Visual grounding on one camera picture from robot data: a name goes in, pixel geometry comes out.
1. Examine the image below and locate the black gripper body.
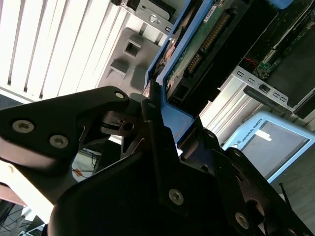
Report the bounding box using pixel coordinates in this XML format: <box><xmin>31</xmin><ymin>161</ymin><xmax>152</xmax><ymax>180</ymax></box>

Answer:
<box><xmin>49</xmin><ymin>151</ymin><xmax>233</xmax><ymax>236</ymax></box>

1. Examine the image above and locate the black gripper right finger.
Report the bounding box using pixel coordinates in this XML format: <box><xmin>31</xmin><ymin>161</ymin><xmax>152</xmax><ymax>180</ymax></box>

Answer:
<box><xmin>179</xmin><ymin>117</ymin><xmax>315</xmax><ymax>236</ymax></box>

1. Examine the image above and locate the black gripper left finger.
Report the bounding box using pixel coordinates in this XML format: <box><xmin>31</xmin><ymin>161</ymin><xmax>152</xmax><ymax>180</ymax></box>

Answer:
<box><xmin>0</xmin><ymin>80</ymin><xmax>185</xmax><ymax>214</ymax></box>

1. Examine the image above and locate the hard disk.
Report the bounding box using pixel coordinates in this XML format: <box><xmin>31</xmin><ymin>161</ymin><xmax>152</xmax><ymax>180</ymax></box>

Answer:
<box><xmin>145</xmin><ymin>0</ymin><xmax>256</xmax><ymax>148</ymax></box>

